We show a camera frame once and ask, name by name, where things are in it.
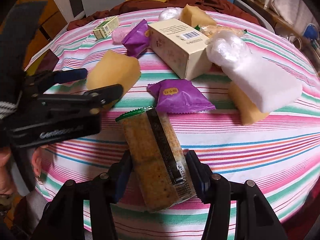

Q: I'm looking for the dark brown storage box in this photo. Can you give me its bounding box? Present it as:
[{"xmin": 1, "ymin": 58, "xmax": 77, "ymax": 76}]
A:
[{"xmin": 28, "ymin": 49, "xmax": 59, "ymax": 75}]

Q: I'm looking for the white foam block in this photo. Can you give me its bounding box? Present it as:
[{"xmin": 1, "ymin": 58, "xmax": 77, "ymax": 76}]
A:
[{"xmin": 221, "ymin": 53, "xmax": 304, "ymax": 114}]

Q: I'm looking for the yellow sponge block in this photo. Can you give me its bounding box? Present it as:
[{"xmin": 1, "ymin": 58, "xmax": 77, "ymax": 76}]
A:
[
  {"xmin": 180, "ymin": 4, "xmax": 216, "ymax": 28},
  {"xmin": 86, "ymin": 50, "xmax": 141, "ymax": 109},
  {"xmin": 228, "ymin": 81, "xmax": 269, "ymax": 126}
]

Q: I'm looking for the small white plastic bag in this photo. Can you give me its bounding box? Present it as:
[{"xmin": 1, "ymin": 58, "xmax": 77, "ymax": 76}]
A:
[{"xmin": 158, "ymin": 7, "xmax": 182, "ymax": 21}]

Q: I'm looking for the wooden desk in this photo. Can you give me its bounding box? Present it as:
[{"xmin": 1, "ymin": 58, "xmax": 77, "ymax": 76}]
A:
[{"xmin": 242, "ymin": 0, "xmax": 319, "ymax": 71}]

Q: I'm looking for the blue round desk lamp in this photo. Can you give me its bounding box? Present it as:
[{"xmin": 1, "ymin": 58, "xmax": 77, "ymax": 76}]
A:
[{"xmin": 303, "ymin": 23, "xmax": 319, "ymax": 40}]

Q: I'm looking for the person's left hand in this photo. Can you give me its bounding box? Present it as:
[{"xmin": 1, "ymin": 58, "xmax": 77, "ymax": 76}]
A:
[{"xmin": 0, "ymin": 144, "xmax": 49, "ymax": 196}]

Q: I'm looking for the small green yellow box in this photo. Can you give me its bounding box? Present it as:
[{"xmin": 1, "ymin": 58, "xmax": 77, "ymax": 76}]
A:
[{"xmin": 93, "ymin": 16, "xmax": 120, "ymax": 40}]

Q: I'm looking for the green-edged cracker snack pack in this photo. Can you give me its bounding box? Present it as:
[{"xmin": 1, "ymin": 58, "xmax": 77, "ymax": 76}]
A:
[{"xmin": 116, "ymin": 107, "xmax": 195, "ymax": 212}]

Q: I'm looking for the cream cardboard box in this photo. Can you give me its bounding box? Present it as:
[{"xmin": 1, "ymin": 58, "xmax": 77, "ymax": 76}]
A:
[{"xmin": 148, "ymin": 18, "xmax": 212, "ymax": 81}]

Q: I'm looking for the striped pink bed sheet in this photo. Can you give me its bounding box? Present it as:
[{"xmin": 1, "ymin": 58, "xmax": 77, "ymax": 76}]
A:
[{"xmin": 28, "ymin": 12, "xmax": 319, "ymax": 239}]

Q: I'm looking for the orange wooden wardrobe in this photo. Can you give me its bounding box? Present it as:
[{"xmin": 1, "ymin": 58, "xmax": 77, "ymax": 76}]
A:
[{"xmin": 0, "ymin": 0, "xmax": 75, "ymax": 71}]

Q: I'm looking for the rust brown blanket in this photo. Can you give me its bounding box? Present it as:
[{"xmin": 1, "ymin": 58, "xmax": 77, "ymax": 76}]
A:
[{"xmin": 67, "ymin": 0, "xmax": 259, "ymax": 31}]

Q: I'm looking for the crumpled clear plastic bag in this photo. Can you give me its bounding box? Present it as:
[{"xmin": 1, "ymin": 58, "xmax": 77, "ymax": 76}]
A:
[{"xmin": 206, "ymin": 30, "xmax": 252, "ymax": 69}]

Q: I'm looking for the purple snack packet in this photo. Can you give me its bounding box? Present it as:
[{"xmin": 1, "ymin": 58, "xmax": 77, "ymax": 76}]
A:
[
  {"xmin": 147, "ymin": 79, "xmax": 215, "ymax": 114},
  {"xmin": 122, "ymin": 20, "xmax": 150, "ymax": 57}
]

